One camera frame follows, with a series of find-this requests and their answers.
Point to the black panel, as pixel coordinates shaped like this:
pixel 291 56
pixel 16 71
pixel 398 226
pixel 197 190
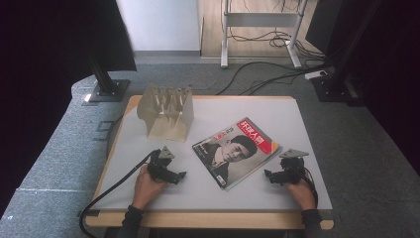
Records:
pixel 319 23

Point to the person's left hand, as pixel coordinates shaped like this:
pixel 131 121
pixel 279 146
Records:
pixel 147 190

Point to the black stand with base plate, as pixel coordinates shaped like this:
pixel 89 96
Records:
pixel 105 79

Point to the person's right hand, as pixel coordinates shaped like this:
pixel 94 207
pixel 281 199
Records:
pixel 301 195

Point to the white power strip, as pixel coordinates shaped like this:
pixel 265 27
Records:
pixel 315 74

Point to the black stand with square base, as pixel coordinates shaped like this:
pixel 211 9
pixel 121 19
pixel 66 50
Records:
pixel 333 87

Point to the white table mat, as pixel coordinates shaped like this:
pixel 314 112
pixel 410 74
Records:
pixel 218 109

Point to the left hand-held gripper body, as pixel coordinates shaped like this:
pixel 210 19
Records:
pixel 159 167

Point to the magazine with portrait cover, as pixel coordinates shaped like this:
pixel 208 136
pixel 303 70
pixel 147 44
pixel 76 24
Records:
pixel 235 152

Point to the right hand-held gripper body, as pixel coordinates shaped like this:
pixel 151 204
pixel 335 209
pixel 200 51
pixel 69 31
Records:
pixel 291 168

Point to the black curtain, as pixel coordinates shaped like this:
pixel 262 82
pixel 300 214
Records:
pixel 49 49

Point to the white metal frame stand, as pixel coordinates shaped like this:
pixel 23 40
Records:
pixel 261 20

